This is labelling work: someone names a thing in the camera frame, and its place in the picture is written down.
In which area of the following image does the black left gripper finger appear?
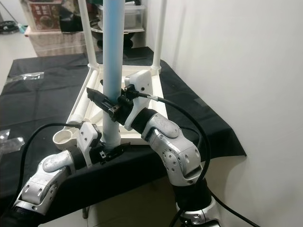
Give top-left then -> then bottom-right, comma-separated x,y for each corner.
107,142 -> 129,159

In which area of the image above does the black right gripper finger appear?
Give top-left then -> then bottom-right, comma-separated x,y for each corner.
85,87 -> 121,119

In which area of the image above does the cream plastic children table top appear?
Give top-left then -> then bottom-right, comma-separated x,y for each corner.
52,65 -> 169,147

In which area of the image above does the black table cloth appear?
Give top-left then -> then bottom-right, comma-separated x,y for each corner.
0,50 -> 247,223

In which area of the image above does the black round bowl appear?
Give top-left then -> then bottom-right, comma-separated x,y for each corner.
97,31 -> 133,50

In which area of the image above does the cloth covered bench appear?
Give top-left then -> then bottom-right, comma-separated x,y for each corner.
26,29 -> 90,58

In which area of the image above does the clear plastic bag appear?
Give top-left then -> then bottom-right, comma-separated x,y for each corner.
7,72 -> 44,85

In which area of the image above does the clear plastic storage box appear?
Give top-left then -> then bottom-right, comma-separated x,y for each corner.
97,5 -> 146,33

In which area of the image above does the black bag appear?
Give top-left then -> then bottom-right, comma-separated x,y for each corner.
61,0 -> 86,34

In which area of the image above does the clear tape patch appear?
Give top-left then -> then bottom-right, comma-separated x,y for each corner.
0,129 -> 25,154

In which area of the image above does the storage box with orange lid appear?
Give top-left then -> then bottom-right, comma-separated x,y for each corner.
23,0 -> 64,33

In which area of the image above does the green round lid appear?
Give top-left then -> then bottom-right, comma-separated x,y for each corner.
95,0 -> 145,6

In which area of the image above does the broom with teal head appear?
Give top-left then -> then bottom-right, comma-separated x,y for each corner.
0,2 -> 27,34

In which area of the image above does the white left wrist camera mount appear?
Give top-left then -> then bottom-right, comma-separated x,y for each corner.
78,122 -> 102,167

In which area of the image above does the black coiled hose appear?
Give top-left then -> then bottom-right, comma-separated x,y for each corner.
0,21 -> 19,35

